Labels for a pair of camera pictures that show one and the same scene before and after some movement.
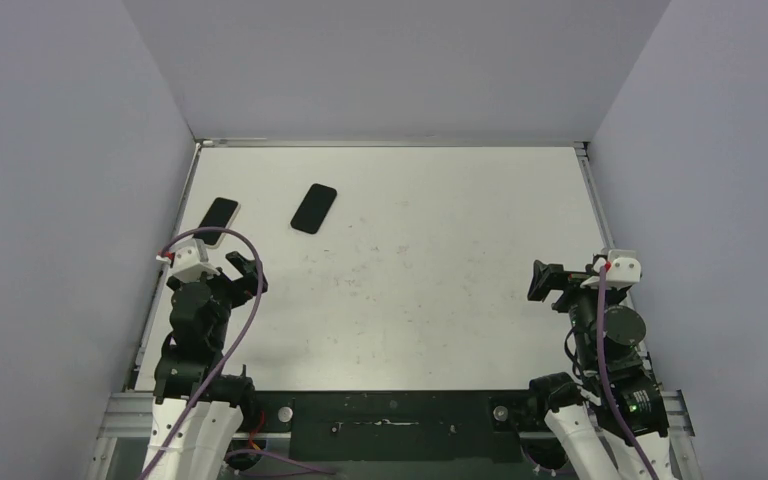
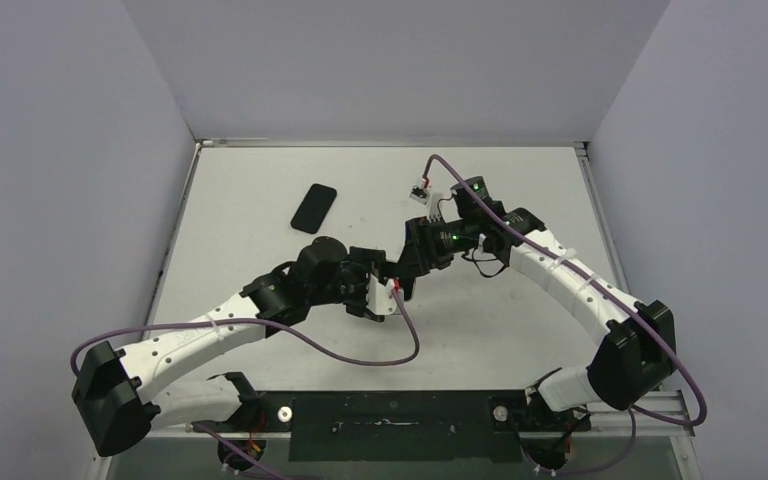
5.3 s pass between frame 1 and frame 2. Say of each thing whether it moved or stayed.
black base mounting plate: stayed
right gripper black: moved
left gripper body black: moved
